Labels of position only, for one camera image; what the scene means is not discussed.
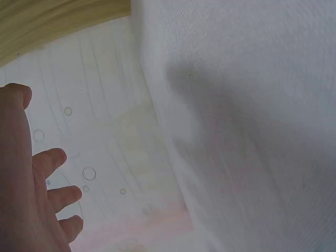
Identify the person's left hand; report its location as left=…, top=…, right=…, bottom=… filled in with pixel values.
left=0, top=82, right=84, bottom=252

